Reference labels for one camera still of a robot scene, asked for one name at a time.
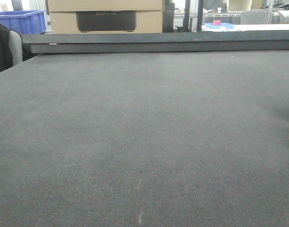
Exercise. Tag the large cardboard box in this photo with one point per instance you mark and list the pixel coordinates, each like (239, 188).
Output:
(106, 16)

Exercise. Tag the pink tape roll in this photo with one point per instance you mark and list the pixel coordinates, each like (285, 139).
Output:
(216, 22)

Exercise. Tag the grey chair background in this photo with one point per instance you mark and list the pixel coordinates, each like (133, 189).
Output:
(254, 17)

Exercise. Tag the grey office chair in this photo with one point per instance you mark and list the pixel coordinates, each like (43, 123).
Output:
(15, 45)

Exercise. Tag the blue plastic crate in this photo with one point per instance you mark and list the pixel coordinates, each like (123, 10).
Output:
(24, 21)

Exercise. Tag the black metal post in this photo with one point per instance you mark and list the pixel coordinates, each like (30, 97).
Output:
(186, 16)

